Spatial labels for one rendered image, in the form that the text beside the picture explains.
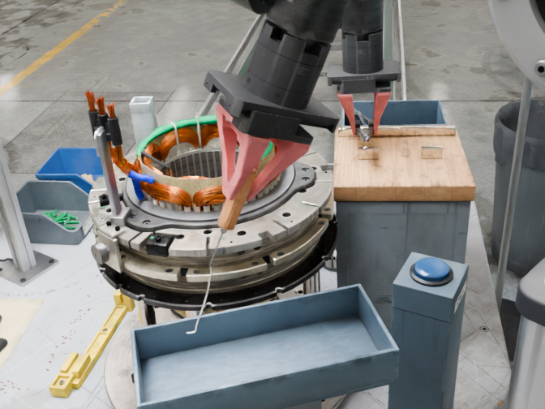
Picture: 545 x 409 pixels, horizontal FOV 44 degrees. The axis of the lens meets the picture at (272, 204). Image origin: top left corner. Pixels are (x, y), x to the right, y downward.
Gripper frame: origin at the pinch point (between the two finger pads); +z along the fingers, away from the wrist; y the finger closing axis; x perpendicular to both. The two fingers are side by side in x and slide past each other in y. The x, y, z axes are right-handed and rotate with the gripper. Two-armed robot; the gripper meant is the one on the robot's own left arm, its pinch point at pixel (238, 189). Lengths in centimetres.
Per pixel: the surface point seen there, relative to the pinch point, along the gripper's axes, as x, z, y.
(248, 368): 2.8, 18.7, -7.0
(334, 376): 10.0, 13.6, -11.0
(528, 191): -81, 32, -167
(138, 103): -35.6, 6.9, -4.3
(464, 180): -10.8, 0.8, -41.6
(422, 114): -36, 0, -56
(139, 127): -35.2, 10.2, -5.4
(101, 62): -422, 124, -137
